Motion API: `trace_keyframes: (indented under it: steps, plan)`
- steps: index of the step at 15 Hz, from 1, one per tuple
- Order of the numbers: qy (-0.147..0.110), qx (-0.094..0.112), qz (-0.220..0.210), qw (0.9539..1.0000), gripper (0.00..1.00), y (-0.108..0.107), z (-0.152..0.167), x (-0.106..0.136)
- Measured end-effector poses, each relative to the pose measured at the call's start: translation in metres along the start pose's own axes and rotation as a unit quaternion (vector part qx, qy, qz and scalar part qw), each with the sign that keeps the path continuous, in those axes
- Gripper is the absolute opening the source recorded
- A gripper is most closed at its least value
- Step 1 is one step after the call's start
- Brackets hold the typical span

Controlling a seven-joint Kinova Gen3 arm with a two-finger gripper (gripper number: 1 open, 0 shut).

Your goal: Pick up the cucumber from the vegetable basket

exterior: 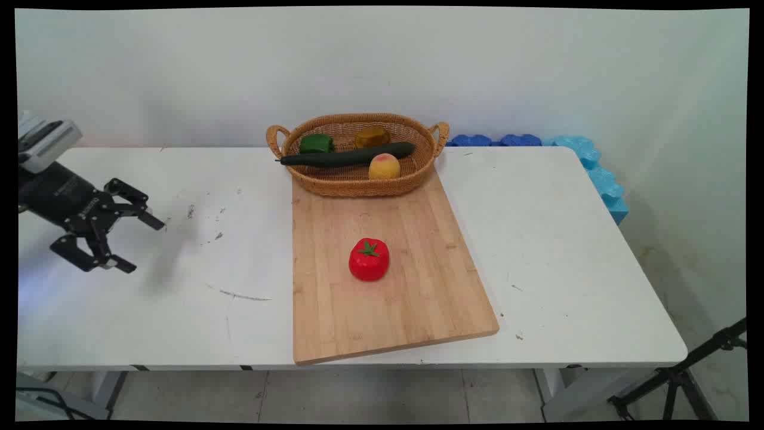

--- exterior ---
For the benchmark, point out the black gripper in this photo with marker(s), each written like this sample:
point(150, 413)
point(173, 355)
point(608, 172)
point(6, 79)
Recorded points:
point(57, 191)

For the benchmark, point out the dark green cucumber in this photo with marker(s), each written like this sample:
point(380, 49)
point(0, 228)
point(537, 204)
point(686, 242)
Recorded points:
point(346, 156)

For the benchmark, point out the green bell pepper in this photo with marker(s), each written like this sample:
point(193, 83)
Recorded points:
point(316, 144)

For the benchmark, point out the red toy tomato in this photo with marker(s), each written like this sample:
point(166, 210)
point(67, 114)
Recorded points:
point(369, 261)

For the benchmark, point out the bamboo cutting board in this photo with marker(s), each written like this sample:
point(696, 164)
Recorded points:
point(382, 286)

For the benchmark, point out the yellow pink peach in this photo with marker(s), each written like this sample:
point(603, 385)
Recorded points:
point(384, 167)

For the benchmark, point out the dark blue foam mat piece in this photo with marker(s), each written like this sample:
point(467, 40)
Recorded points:
point(520, 140)
point(470, 141)

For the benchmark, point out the light blue foam mat piece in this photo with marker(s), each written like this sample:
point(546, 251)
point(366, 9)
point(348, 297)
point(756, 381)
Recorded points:
point(600, 179)

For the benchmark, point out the white table leg with foot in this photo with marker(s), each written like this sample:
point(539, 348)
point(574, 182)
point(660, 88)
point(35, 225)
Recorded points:
point(573, 394)

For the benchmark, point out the black tripod stand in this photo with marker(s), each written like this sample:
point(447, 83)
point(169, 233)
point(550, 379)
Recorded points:
point(674, 376)

